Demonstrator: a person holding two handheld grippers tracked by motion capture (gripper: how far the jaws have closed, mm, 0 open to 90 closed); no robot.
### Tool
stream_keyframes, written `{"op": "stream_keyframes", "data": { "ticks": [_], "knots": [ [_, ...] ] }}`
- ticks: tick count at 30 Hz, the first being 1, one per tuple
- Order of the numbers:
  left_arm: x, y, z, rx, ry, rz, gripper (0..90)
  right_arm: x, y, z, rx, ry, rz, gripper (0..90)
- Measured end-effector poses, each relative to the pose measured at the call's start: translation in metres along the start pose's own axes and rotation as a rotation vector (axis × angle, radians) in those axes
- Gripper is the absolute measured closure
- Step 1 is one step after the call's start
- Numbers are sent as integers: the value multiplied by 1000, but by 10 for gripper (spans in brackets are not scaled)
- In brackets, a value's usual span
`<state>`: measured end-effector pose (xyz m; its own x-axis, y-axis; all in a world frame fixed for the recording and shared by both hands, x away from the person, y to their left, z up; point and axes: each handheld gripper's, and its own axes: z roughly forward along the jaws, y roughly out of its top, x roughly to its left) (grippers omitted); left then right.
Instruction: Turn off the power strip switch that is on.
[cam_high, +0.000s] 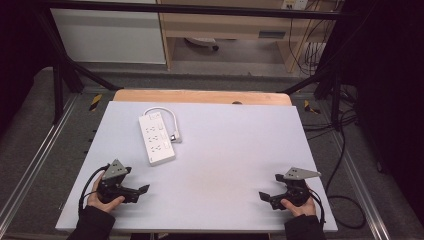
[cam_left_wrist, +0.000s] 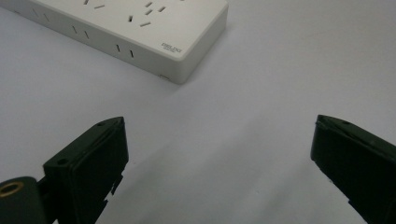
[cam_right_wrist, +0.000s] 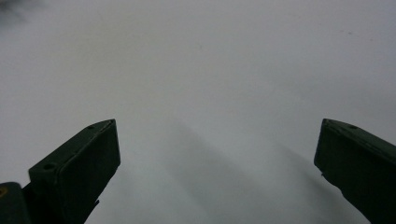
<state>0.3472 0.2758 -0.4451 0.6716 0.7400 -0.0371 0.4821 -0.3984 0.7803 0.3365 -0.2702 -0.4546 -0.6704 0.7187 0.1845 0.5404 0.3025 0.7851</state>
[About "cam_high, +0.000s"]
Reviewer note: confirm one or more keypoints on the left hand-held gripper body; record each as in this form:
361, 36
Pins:
113, 171

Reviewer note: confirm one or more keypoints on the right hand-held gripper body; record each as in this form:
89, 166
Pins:
296, 188

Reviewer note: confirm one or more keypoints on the white power strip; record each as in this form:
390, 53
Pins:
156, 143

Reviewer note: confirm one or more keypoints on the person's right hand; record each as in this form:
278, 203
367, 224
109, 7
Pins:
305, 209

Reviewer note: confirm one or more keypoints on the person's left hand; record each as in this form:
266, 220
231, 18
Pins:
100, 204

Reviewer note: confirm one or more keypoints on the wooden table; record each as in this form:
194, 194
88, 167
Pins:
200, 97

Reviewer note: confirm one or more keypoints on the white cabinet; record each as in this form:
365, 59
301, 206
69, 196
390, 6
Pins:
110, 40

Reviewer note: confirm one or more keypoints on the dark curtain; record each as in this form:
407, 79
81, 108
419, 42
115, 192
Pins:
390, 83
20, 50

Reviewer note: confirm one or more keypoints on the light wooden desk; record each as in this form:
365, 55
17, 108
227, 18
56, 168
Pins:
216, 25

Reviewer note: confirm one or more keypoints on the aluminium floor rail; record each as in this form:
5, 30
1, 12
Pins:
361, 186
36, 156

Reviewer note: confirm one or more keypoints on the white wall socket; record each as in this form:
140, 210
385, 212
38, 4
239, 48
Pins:
295, 4

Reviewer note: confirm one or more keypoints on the black metal frame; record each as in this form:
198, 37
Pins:
200, 9

